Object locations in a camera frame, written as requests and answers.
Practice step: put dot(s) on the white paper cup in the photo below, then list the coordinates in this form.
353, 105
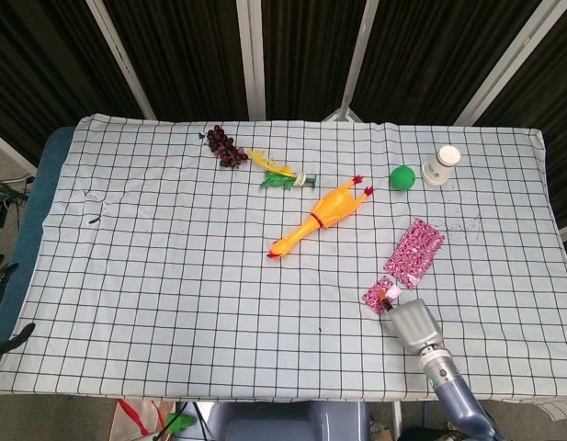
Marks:
437, 170

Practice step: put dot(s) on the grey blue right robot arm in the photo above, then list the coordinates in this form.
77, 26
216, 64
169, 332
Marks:
453, 390

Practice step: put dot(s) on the red white patterned cloth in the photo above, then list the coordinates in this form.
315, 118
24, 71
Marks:
414, 252
374, 296

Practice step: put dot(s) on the white double frame post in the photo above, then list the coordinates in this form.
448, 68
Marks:
251, 59

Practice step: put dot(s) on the dark red plastic grapes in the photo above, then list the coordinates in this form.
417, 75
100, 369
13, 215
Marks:
225, 147

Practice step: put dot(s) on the green plastic object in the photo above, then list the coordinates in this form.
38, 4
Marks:
179, 420

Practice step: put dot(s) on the grey blue robot torso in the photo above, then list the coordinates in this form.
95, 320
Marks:
287, 420

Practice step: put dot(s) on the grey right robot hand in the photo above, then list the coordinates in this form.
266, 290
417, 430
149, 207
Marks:
414, 324

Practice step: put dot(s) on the grey black checked tablecloth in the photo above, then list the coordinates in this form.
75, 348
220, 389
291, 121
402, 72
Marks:
173, 275

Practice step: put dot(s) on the orange rubber chicken toy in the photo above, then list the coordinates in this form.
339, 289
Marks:
333, 209

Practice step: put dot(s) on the green ball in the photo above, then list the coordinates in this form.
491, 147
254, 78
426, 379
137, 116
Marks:
402, 178

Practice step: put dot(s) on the yellow green feather toy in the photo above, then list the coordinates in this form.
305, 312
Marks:
283, 179

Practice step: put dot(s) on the black clamp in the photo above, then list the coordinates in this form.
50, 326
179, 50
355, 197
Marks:
3, 273
12, 342

